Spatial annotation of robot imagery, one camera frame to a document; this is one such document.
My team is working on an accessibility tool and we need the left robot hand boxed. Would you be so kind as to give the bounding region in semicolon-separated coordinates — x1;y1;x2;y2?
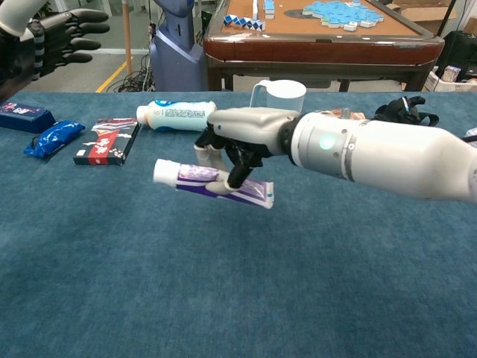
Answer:
0;0;110;101

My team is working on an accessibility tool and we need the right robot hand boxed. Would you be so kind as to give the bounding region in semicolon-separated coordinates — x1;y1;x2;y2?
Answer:
193;107;299;197

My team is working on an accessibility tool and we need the purple toothpaste tube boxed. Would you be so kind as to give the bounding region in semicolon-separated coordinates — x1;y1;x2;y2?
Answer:
153;158;276;210

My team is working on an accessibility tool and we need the blue-grey carpeted table surface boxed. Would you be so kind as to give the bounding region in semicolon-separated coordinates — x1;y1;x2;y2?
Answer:
0;90;477;358

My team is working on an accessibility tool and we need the wooden pole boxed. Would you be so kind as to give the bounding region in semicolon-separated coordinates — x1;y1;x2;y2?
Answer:
121;0;133;75

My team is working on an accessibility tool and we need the white milk bottle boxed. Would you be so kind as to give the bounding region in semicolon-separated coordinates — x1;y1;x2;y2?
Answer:
136;99;218;133

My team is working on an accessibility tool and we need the dark blue printed box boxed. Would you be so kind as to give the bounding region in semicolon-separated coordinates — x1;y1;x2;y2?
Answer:
0;99;57;134

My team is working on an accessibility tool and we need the blue snack packet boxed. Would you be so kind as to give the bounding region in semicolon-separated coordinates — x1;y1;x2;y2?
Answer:
23;119;86;160

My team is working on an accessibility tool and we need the brown mahjong table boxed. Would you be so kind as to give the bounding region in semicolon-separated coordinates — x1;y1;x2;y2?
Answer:
203;0;446;92

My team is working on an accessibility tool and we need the blue white snake puzzle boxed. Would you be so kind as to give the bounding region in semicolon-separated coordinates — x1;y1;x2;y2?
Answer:
222;13;266;32

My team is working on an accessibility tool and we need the orange snack pouch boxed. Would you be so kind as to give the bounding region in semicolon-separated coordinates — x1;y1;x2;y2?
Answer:
316;107;368;121

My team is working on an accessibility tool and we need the black red flat box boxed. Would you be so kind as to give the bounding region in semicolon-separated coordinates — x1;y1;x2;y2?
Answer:
72;117;141;166

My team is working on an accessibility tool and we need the blue mahjong tile pile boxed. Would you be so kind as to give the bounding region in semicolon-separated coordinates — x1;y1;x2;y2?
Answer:
301;0;385;31

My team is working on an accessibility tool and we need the cardboard box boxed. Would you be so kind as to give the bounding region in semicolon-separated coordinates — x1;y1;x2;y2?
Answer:
385;0;477;37

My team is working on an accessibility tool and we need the white crate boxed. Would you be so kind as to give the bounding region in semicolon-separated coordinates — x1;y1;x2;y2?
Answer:
424;65;477;92

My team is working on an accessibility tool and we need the black bag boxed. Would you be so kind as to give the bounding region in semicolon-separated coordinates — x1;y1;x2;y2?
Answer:
435;31;477;81

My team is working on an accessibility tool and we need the pale blue handled cup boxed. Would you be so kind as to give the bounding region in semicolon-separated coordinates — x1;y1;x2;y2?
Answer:
248;79;308;113

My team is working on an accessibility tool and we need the black cable bundle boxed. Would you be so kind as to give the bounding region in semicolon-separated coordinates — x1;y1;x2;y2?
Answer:
117;51;156;93

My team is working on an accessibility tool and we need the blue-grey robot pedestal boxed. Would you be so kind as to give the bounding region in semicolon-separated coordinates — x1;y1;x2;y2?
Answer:
148;0;208;92

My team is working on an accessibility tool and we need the black strap bundle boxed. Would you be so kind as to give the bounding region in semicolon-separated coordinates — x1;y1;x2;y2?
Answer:
374;95;440;128

